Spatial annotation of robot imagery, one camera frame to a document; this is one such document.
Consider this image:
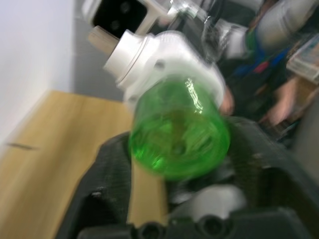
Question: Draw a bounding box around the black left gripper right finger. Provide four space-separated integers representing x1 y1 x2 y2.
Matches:
223 117 319 239

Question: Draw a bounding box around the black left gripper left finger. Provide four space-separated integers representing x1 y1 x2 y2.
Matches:
56 131 134 239

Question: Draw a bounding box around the green liquid bottle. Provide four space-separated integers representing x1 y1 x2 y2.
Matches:
128 74 231 182

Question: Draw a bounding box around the bare person hand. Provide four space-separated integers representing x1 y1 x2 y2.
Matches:
264 78 309 128

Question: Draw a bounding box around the printed cardboard box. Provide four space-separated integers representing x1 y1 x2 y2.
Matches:
286 34 319 84

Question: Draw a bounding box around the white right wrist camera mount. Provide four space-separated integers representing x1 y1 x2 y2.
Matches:
81 0 171 35

